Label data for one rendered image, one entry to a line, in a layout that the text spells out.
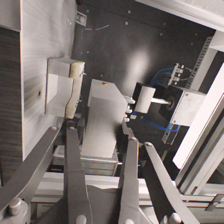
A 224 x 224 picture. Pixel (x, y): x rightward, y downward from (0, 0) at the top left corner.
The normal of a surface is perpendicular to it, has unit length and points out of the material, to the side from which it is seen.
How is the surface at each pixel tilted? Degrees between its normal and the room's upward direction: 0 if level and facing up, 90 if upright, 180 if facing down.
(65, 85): 90
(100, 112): 89
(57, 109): 90
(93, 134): 89
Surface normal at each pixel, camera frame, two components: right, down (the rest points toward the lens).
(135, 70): 0.12, 0.40
